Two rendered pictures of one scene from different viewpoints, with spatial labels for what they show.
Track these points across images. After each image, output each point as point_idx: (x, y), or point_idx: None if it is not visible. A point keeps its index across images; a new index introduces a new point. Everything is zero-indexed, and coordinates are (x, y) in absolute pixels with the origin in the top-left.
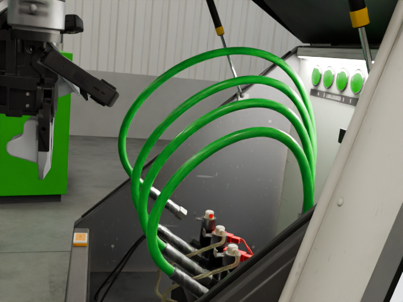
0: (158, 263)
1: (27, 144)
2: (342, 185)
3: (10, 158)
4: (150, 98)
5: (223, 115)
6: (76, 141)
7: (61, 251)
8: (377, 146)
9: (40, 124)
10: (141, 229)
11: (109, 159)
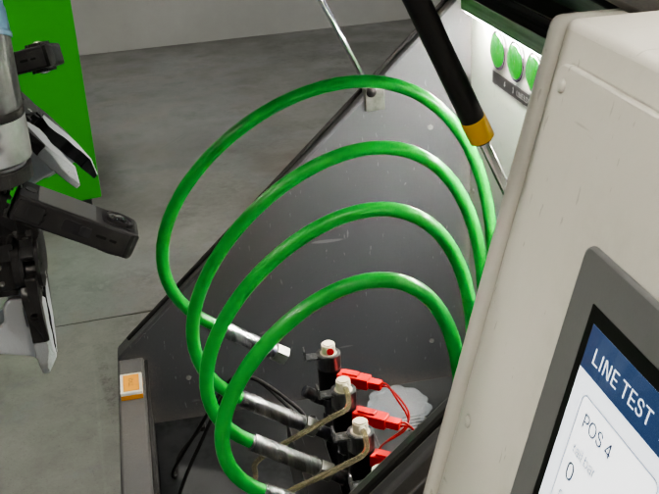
0: (240, 486)
1: (15, 334)
2: (470, 396)
3: None
4: None
5: (342, 133)
6: (101, 69)
7: (113, 317)
8: (501, 356)
9: (27, 311)
10: (231, 343)
11: (174, 101)
